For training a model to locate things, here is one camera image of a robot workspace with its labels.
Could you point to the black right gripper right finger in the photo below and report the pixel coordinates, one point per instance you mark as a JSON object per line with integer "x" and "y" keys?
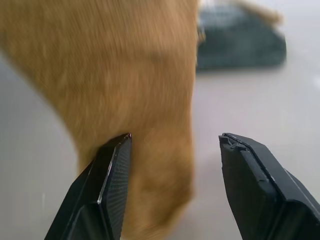
{"x": 262, "y": 200}

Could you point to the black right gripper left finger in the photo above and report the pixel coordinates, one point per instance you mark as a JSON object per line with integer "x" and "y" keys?
{"x": 100, "y": 195}

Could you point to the mustard yellow sock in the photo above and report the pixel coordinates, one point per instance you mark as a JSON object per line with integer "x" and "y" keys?
{"x": 112, "y": 75}

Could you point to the dark grey sock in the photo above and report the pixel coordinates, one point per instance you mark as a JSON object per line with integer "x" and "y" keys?
{"x": 240, "y": 42}

